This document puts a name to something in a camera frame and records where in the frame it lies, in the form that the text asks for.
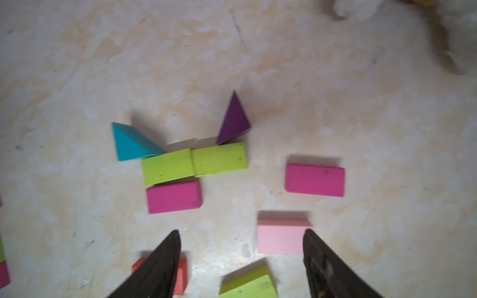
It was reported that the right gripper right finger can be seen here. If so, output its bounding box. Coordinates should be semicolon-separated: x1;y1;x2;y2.
303;228;382;298

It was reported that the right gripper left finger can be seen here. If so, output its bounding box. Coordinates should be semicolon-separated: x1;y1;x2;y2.
109;230;181;298

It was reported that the magenta block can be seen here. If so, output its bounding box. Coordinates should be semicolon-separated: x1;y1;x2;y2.
146;180;202;214
0;261;11;289
285;163;346;197

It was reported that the green block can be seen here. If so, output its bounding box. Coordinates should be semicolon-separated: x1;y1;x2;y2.
192;142;248;178
0;238;6;263
141;149;195;187
219;265;278;298

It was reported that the teal triangle block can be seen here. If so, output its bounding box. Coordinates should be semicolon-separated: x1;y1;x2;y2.
111;122;165;161

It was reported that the purple triangle block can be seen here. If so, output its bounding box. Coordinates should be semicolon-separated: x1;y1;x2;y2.
216;90;252;145

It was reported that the red block centre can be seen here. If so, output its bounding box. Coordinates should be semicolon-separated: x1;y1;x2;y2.
132;257;188;296

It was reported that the pink block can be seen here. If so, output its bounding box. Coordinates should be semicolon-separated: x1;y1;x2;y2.
257;219;313;255

